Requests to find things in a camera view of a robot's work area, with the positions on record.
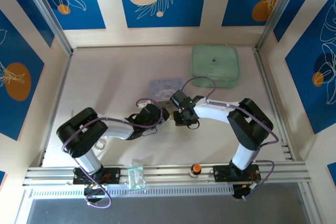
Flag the mint green zip case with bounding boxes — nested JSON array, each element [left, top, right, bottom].
[[191, 45, 241, 89]]

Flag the aluminium corner post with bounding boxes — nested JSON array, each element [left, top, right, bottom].
[[19, 0, 74, 55], [256, 0, 301, 51]]

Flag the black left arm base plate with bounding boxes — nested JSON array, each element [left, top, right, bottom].
[[72, 166, 121, 185]]

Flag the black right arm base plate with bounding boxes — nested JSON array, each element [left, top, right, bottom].
[[212, 165, 262, 183]]

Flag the aluminium table edge rail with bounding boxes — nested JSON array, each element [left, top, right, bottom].
[[253, 47, 294, 162], [39, 50, 74, 167]]

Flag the large blue poster orange oval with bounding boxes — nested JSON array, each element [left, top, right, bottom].
[[0, 8, 45, 141]]

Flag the slotted grey cable duct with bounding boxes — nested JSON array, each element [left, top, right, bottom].
[[25, 184, 234, 200]]

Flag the orange emergency button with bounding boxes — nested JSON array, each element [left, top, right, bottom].
[[189, 163, 202, 179]]

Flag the blue poster beige circle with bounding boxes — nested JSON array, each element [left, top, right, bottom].
[[116, 0, 209, 28]]

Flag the blue cartoon pouch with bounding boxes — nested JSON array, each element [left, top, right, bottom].
[[148, 77, 184, 102]]

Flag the blue poster white flower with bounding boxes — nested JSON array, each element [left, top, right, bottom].
[[28, 0, 107, 30]]

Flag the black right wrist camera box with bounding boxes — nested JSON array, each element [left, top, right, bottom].
[[170, 90, 190, 107]]

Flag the aluminium frame rail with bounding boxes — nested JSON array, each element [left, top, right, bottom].
[[22, 161, 313, 187]]

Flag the clear plastic bag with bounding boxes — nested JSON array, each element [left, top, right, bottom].
[[127, 166, 146, 190]]

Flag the large blue poster white leaves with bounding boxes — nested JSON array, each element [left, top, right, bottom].
[[285, 0, 336, 135]]

